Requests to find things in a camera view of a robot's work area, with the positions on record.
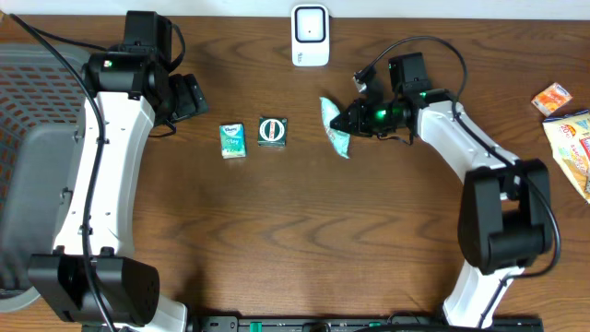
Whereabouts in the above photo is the orange tissue pack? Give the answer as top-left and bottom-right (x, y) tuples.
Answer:
(531, 82), (572, 117)

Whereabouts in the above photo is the green Zam-Buk box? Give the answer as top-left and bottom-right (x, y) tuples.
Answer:
(257, 117), (288, 148)

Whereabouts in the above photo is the green tissue pack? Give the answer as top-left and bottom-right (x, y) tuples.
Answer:
(219, 124), (247, 159)

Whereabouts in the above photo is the yellow snack bag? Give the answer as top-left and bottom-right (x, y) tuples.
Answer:
(542, 110), (589, 203)

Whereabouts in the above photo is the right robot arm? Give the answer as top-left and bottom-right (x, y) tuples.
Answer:
(328, 53), (561, 328)

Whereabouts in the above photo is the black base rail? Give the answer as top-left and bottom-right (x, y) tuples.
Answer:
(186, 314), (545, 332)

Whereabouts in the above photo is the white barcode scanner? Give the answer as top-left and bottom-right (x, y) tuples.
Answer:
(291, 4), (330, 67)

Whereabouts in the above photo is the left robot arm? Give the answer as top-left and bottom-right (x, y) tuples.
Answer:
(28, 11), (208, 331)

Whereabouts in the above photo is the grey plastic shopping basket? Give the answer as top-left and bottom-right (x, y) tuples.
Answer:
(1, 43), (86, 313)

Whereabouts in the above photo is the teal wet wipes pack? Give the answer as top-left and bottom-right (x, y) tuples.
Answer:
(320, 97), (350, 159)

